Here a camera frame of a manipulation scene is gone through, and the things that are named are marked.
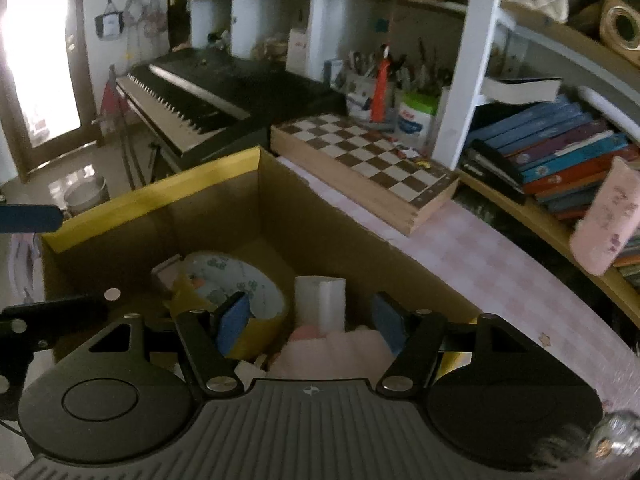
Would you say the blue white tote bag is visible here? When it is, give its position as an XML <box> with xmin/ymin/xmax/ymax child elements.
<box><xmin>95</xmin><ymin>0</ymin><xmax>125</xmax><ymax>41</ymax></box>

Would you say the stack of blue books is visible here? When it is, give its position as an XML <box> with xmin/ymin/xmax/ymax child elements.
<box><xmin>460</xmin><ymin>94</ymin><xmax>640</xmax><ymax>221</ymax></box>

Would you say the white pen holder cup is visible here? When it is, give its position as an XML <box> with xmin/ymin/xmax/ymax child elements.
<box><xmin>345</xmin><ymin>72</ymin><xmax>381</xmax><ymax>122</ymax></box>

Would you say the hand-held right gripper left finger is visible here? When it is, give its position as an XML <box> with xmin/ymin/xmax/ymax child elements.
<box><xmin>85</xmin><ymin>291</ymin><xmax>251</xmax><ymax>395</ymax></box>

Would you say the black electronic keyboard piano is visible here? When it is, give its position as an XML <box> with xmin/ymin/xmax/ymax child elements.
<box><xmin>116</xmin><ymin>47</ymin><xmax>349</xmax><ymax>169</ymax></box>

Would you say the bunch of pens and scissors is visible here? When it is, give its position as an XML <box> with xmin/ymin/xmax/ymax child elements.
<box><xmin>347</xmin><ymin>42</ymin><xmax>452</xmax><ymax>97</ymax></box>

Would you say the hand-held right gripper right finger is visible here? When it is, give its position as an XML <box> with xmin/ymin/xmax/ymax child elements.
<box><xmin>371</xmin><ymin>291</ymin><xmax>551</xmax><ymax>395</ymax></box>

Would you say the white carton box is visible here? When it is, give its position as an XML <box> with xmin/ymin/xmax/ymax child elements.
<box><xmin>286</xmin><ymin>27</ymin><xmax>310</xmax><ymax>75</ymax></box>

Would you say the pale pink card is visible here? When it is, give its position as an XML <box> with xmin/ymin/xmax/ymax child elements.
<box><xmin>152</xmin><ymin>255</ymin><xmax>187</xmax><ymax>292</ymax></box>

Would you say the pink checkered tablecloth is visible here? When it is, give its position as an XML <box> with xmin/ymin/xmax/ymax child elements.
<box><xmin>277</xmin><ymin>155</ymin><xmax>640</xmax><ymax>411</ymax></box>

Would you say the white shelf unit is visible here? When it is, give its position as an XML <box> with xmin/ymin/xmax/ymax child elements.
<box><xmin>190</xmin><ymin>0</ymin><xmax>640</xmax><ymax>351</ymax></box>

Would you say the red orange bottle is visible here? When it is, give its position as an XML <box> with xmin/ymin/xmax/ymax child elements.
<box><xmin>370</xmin><ymin>45</ymin><xmax>394</xmax><ymax>123</ymax></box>

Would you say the small red flag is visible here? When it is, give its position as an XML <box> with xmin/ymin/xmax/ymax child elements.
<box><xmin>97</xmin><ymin>72</ymin><xmax>127</xmax><ymax>127</ymax></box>

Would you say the pink pencil case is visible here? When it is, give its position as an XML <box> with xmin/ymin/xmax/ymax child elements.
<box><xmin>570</xmin><ymin>156</ymin><xmax>640</xmax><ymax>277</ymax></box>

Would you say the thick black covered book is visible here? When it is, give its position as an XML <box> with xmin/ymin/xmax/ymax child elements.
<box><xmin>482</xmin><ymin>76</ymin><xmax>564</xmax><ymax>106</ymax></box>

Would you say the silver fluffy bauble ornament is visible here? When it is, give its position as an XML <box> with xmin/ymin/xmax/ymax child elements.
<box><xmin>535</xmin><ymin>407</ymin><xmax>640</xmax><ymax>467</ymax></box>

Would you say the cardboard box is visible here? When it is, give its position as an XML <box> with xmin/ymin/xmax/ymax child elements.
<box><xmin>40</xmin><ymin>146</ymin><xmax>484</xmax><ymax>376</ymax></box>

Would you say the wooden chessboard box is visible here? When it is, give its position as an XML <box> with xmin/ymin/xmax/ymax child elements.
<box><xmin>270</xmin><ymin>114</ymin><xmax>461</xmax><ymax>237</ymax></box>

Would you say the glass door brown frame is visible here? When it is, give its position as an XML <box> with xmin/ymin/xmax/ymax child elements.
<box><xmin>0</xmin><ymin>0</ymin><xmax>96</xmax><ymax>184</ymax></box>

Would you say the pink patterned tote bag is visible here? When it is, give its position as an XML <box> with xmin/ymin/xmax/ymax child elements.
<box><xmin>124</xmin><ymin>0</ymin><xmax>169</xmax><ymax>37</ymax></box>

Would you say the metal pot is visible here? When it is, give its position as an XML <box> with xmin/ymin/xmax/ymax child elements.
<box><xmin>64</xmin><ymin>175</ymin><xmax>109</xmax><ymax>216</ymax></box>

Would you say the white foam block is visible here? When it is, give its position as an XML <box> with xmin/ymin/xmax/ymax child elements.
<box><xmin>294</xmin><ymin>275</ymin><xmax>347</xmax><ymax>335</ymax></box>

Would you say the colourful thin books row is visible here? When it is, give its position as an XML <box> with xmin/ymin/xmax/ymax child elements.
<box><xmin>610</xmin><ymin>237</ymin><xmax>640</xmax><ymax>292</ymax></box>

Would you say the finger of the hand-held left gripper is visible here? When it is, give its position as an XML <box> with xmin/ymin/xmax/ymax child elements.
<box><xmin>0</xmin><ymin>204</ymin><xmax>64</xmax><ymax>234</ymax></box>
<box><xmin>0</xmin><ymin>289</ymin><xmax>123</xmax><ymax>376</ymax></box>

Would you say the pink plush toy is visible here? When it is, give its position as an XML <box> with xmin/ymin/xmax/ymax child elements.
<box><xmin>267</xmin><ymin>324</ymin><xmax>401</xmax><ymax>382</ymax></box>

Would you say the small blue white box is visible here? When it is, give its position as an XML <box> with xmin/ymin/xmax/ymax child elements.
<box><xmin>324</xmin><ymin>58</ymin><xmax>347</xmax><ymax>91</ymax></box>

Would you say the white jar green lid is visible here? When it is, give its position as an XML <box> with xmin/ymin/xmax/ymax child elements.
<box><xmin>397</xmin><ymin>92</ymin><xmax>441</xmax><ymax>144</ymax></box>

